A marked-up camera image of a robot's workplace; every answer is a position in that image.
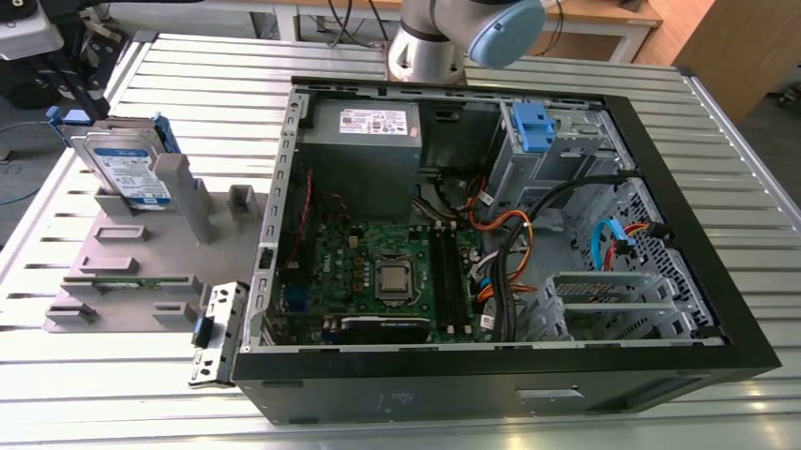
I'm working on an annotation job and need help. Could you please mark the black curved cable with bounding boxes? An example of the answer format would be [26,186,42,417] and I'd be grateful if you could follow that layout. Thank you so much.
[530,172,629,218]

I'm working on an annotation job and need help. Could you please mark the light blue floor cable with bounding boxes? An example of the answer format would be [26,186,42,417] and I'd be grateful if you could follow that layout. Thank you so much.
[0,119,51,207]

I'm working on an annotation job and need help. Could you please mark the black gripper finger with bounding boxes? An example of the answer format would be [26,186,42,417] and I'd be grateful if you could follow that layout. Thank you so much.
[59,51,111,127]

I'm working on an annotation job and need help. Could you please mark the wooden cabinet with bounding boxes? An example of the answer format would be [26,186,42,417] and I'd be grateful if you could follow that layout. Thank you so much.
[631,0,801,124]

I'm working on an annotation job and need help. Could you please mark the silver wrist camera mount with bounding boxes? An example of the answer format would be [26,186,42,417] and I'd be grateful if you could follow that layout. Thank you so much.
[0,18,66,62]

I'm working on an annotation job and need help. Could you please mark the CPU socket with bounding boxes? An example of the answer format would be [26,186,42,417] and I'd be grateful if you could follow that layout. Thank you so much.
[373,252,420,308]

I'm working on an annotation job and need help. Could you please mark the black yellow power wires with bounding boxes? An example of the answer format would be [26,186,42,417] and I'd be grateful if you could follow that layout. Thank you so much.
[410,195,462,224]

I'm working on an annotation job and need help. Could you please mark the orange black power wire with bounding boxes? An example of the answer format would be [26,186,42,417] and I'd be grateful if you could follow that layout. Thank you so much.
[616,222,672,257]

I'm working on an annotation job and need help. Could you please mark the blue data wire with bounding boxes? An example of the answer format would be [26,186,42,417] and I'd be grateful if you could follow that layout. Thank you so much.
[590,217,640,274]

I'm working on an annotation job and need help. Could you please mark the metal disk bay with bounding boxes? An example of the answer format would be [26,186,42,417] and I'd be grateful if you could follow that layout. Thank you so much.
[529,269,728,343]

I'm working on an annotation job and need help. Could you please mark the black graphics card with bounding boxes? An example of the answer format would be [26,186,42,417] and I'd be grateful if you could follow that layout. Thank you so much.
[341,316,433,344]

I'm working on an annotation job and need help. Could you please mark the white table frame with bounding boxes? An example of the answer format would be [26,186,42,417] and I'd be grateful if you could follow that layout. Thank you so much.
[90,0,402,43]

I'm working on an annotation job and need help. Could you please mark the orange yellow wire bundle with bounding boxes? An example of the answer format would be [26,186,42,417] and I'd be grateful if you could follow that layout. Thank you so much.
[466,175,541,301]

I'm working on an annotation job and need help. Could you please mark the black RAM slot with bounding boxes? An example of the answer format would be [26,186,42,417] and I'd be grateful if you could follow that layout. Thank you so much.
[430,222,458,335]
[448,222,472,334]

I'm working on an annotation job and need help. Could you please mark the hard disk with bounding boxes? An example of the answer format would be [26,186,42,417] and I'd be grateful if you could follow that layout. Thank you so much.
[47,106,183,210]

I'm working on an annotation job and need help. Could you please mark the green motherboard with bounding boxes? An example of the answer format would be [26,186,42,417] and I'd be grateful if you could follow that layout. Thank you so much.
[269,219,496,346]

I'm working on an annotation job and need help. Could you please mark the metal expansion slot bracket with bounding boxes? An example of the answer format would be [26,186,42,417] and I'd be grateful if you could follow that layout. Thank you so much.
[187,280,251,390]

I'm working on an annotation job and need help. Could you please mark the black cable bundle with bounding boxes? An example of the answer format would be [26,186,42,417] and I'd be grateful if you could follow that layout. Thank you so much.
[490,219,534,342]

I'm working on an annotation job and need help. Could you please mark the silver CPU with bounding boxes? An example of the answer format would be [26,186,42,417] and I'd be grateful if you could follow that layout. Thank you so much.
[378,266,412,294]

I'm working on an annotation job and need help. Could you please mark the grey power supply unit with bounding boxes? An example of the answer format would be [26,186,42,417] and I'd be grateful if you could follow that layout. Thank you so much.
[298,98,426,226]

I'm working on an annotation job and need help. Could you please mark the black PC case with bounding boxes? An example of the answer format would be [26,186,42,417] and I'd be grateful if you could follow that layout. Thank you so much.
[230,74,784,427]

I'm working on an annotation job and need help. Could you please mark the red wire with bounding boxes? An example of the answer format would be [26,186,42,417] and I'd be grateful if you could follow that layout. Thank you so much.
[290,167,314,272]

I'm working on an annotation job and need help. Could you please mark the blue drive carrier latch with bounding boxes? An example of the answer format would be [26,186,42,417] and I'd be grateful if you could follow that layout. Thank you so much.
[510,102,558,154]

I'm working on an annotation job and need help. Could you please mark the wooden desk white legs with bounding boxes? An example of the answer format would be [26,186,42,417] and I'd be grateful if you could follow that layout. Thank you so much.
[544,0,665,65]

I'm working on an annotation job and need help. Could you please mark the grey parts rack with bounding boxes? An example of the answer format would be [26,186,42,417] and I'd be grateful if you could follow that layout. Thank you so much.
[40,154,271,338]

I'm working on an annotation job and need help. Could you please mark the metal drive cage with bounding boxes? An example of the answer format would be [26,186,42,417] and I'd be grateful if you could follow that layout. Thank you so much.
[485,96,635,231]

